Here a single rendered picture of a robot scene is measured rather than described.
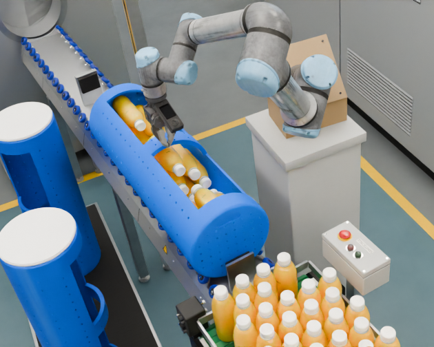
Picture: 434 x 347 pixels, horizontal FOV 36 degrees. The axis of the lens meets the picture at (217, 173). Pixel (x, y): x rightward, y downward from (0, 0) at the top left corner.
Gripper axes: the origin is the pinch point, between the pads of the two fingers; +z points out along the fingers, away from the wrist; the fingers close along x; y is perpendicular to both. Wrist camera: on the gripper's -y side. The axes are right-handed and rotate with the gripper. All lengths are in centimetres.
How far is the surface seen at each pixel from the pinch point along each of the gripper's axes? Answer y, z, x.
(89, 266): 69, 104, 31
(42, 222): 13, 20, 47
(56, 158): 70, 37, 28
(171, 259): -14.7, 35.9, 12.9
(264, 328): -73, 13, 9
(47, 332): -1, 56, 61
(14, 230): 16, 20, 57
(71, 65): 131, 30, -3
